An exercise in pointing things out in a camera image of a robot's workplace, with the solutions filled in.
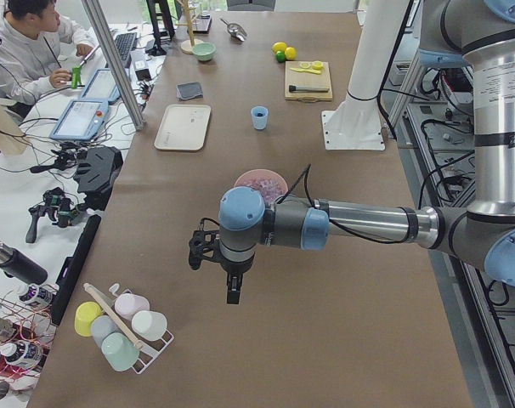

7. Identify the white wire cup rack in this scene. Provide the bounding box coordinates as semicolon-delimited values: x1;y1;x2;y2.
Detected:
109;283;174;374

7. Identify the blue teach pendant near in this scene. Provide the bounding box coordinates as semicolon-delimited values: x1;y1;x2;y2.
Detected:
49;99;110;142

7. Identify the grey cup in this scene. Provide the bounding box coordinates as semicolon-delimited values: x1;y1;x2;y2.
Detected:
90;314;119;348

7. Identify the black thermos bottle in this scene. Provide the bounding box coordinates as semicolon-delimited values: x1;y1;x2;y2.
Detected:
0;241;48;285

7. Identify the yellow plastic knife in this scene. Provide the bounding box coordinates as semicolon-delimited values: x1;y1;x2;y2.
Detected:
288;67;322;75

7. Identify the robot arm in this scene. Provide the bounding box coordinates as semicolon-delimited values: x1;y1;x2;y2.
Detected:
214;1;515;304

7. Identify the green clamp tool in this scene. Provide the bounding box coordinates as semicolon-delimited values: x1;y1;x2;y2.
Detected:
71;66;82;89

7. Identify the black plastic housing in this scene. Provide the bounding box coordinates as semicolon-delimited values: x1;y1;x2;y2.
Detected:
73;146;123;212

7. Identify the grey folded cloth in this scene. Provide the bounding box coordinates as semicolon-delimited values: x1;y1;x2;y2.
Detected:
177;82;203;101

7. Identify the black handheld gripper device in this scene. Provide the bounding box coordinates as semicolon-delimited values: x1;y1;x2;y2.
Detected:
25;187;87;243

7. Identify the metal ice scoop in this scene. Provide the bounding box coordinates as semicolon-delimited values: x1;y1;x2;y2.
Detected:
220;18;247;43

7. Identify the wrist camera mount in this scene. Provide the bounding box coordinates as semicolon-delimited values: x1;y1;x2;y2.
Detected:
188;217;222;270

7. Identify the black bar device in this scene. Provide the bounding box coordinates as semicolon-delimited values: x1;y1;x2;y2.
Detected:
50;215;102;326

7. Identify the aluminium frame post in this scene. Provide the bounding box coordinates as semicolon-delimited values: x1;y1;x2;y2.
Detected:
82;0;145;131

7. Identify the blue teach pendant far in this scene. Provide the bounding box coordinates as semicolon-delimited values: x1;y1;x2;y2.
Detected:
81;68;121;104

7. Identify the metal muddler black tip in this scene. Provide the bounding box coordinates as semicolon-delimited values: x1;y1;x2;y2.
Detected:
288;85;330;93

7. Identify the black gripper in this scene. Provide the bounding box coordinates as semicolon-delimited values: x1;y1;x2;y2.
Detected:
220;256;254;304

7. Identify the white cup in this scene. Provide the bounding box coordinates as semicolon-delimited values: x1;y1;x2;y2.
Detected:
131;310;168;341

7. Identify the black keyboard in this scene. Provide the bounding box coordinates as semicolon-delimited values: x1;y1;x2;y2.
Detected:
114;32;137;68

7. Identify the cream rabbit tray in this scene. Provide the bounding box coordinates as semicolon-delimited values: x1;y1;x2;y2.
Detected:
154;104;212;151

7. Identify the mint green cup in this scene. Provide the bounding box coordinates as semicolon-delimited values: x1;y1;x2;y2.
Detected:
101;332;139;371

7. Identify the yellow lemon far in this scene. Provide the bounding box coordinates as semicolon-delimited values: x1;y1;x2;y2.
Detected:
271;42;287;54

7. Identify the seated person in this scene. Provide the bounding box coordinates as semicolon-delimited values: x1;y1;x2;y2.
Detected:
0;1;94;105

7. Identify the mint green bowl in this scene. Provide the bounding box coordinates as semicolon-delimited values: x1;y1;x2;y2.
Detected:
192;42;216;62

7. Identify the light blue plastic cup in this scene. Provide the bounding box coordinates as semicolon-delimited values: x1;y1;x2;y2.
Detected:
251;105;269;131

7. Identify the yellow lemon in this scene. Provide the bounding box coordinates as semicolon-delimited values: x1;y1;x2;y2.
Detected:
284;47;297;61
271;42;287;54

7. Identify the blue teach pendant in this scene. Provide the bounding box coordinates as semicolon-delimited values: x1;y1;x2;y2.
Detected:
49;99;110;142
81;68;121;104

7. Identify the wooden cutting board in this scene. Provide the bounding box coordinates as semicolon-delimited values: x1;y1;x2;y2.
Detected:
285;61;333;101

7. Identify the green lime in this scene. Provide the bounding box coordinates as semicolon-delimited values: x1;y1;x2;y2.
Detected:
275;50;286;63

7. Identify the wooden rack handle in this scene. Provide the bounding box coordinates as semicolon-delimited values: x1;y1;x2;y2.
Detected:
83;282;144;350

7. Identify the pink bowl of ice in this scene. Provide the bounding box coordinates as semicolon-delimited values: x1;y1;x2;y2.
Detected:
234;169;288;205

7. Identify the yellow lemon near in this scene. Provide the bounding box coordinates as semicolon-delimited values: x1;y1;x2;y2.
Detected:
284;47;297;61

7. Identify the wooden mug tree stand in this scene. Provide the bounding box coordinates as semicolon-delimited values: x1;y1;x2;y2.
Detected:
176;0;203;54

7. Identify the yellow cup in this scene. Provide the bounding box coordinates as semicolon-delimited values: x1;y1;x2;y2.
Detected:
74;301;103;337

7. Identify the pink cup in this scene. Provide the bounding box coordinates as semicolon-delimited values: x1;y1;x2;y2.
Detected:
114;293;150;320

